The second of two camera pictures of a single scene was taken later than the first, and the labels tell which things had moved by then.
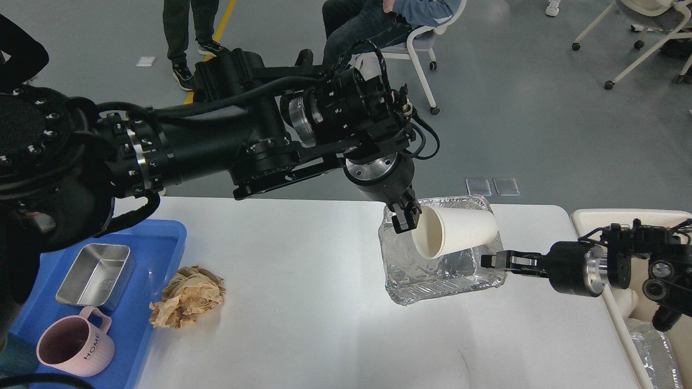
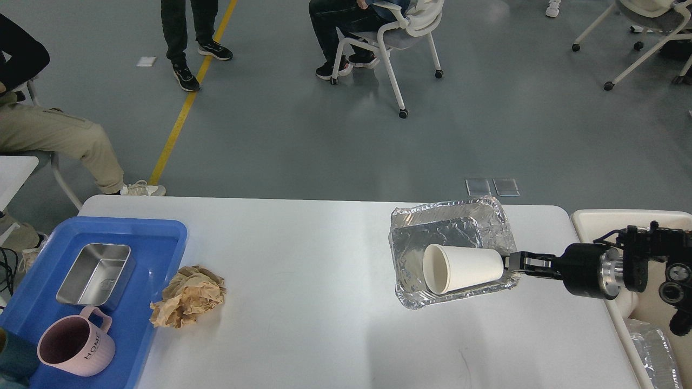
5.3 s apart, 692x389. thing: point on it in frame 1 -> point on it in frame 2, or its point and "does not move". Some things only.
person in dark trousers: x=175 y=22 does not move
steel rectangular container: x=99 y=276 does not move
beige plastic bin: x=625 y=304 does not move
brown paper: x=192 y=290 does not move
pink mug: x=77 y=344 does not move
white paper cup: x=443 y=230 -> x=446 y=268
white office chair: x=368 y=66 -> x=415 y=19
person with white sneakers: x=552 y=9 does not move
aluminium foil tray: x=410 y=279 -> x=480 y=223
